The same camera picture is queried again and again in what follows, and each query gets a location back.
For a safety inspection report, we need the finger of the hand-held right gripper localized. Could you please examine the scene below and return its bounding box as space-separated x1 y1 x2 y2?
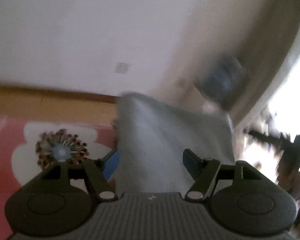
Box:
247 130 283 149

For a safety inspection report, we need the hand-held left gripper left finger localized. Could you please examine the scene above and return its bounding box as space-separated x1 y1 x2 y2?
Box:
41 149 120 201

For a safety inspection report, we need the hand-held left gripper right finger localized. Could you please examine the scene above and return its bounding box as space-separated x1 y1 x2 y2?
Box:
183 149 264 202

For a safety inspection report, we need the grey sweatshirt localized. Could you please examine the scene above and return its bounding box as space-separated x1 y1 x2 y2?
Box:
114 91 237 195

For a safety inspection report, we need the beige curtain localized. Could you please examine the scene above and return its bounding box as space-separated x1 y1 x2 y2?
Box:
227 0 300 128

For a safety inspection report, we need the pink floral bedsheet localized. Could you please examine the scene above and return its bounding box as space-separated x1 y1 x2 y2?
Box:
0 114 120 240

